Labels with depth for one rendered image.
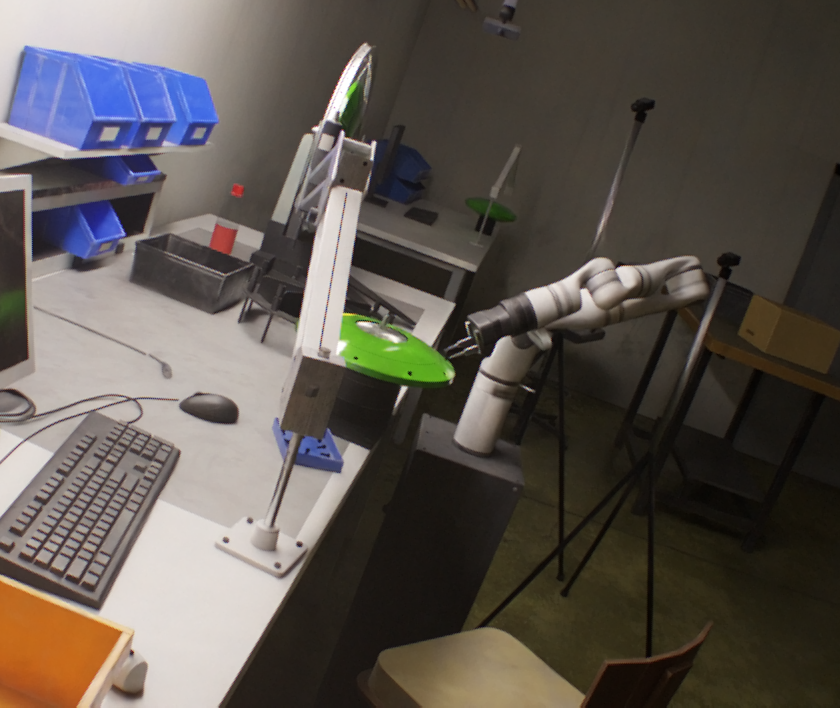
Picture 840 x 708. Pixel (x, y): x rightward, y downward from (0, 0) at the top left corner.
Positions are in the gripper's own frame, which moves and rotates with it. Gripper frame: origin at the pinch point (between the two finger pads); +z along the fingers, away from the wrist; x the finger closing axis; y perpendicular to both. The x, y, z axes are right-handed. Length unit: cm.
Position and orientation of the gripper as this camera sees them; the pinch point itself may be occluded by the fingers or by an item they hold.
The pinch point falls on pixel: (447, 353)
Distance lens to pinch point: 181.5
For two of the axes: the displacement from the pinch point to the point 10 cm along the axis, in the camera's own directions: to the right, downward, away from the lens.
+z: -9.3, 3.3, -1.4
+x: 2.5, 3.2, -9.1
